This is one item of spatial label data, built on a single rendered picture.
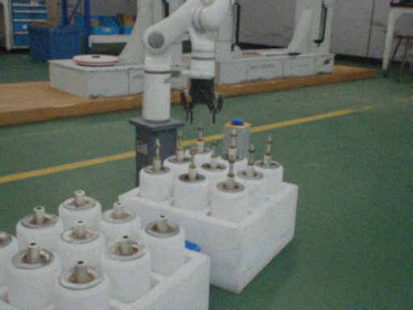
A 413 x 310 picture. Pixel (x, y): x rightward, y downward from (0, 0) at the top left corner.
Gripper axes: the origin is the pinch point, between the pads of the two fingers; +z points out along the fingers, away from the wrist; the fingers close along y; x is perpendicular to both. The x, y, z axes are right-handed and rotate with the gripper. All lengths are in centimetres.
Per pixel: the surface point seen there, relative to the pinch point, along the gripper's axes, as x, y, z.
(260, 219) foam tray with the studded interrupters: 27.2, -25.1, 18.6
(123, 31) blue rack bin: -450, 230, 4
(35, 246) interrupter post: 79, 8, 7
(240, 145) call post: -11.5, -11.0, 10.2
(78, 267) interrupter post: 82, -3, 8
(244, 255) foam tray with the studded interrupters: 36.1, -22.7, 25.2
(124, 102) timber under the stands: -153, 95, 30
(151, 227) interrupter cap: 59, -6, 10
